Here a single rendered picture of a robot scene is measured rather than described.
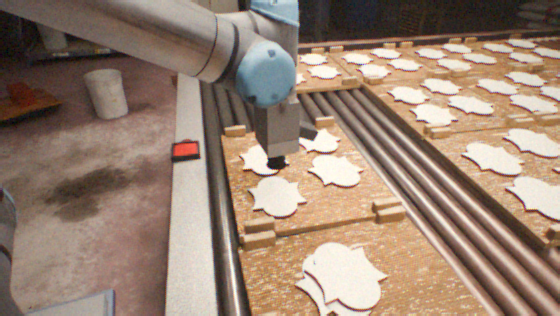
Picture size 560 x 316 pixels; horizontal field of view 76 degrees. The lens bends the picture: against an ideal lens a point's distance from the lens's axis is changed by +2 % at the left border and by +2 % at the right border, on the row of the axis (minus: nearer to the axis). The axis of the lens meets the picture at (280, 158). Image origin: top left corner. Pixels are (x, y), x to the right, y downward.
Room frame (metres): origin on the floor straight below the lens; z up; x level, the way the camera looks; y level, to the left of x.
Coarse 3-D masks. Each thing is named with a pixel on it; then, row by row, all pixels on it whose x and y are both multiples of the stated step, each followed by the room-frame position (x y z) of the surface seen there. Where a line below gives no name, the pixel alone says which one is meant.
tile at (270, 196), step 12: (264, 180) 0.65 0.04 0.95; (276, 180) 0.65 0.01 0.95; (252, 192) 0.61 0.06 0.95; (264, 192) 0.61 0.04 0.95; (276, 192) 0.61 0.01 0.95; (288, 192) 0.61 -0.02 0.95; (264, 204) 0.57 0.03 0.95; (276, 204) 0.57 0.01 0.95; (288, 204) 0.57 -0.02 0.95; (300, 204) 0.58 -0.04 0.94; (276, 216) 0.53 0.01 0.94; (288, 216) 0.54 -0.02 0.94
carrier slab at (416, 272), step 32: (352, 224) 0.52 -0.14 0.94; (384, 224) 0.52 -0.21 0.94; (256, 256) 0.44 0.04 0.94; (288, 256) 0.44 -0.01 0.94; (384, 256) 0.44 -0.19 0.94; (416, 256) 0.44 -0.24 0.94; (256, 288) 0.37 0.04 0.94; (288, 288) 0.37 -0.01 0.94; (384, 288) 0.37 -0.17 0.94; (416, 288) 0.37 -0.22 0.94; (448, 288) 0.37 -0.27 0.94
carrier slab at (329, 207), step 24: (240, 144) 0.83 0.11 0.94; (240, 168) 0.71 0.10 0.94; (288, 168) 0.71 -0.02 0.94; (240, 192) 0.62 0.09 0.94; (312, 192) 0.62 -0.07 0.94; (336, 192) 0.62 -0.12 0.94; (360, 192) 0.62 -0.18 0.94; (384, 192) 0.62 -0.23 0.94; (240, 216) 0.54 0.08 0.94; (264, 216) 0.54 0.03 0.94; (312, 216) 0.54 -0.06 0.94; (336, 216) 0.54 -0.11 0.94; (360, 216) 0.54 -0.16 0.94; (240, 240) 0.48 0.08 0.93
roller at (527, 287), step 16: (352, 112) 1.10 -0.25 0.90; (368, 128) 0.98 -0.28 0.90; (384, 144) 0.88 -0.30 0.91; (400, 160) 0.79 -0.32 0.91; (416, 176) 0.72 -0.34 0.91; (432, 192) 0.65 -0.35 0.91; (448, 208) 0.59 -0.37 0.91; (464, 224) 0.54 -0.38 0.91; (480, 240) 0.50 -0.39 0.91; (496, 256) 0.46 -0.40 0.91; (512, 272) 0.42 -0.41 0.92; (528, 288) 0.39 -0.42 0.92; (528, 304) 0.37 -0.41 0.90; (544, 304) 0.36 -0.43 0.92
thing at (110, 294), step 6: (90, 294) 0.41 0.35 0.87; (96, 294) 0.41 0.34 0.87; (108, 294) 0.41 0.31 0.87; (114, 294) 0.41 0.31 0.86; (72, 300) 0.39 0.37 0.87; (108, 300) 0.39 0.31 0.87; (114, 300) 0.40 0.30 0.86; (48, 306) 0.38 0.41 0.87; (54, 306) 0.38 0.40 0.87; (108, 306) 0.38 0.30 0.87; (114, 306) 0.39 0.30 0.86; (30, 312) 0.37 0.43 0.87; (108, 312) 0.37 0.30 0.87; (114, 312) 0.38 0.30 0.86
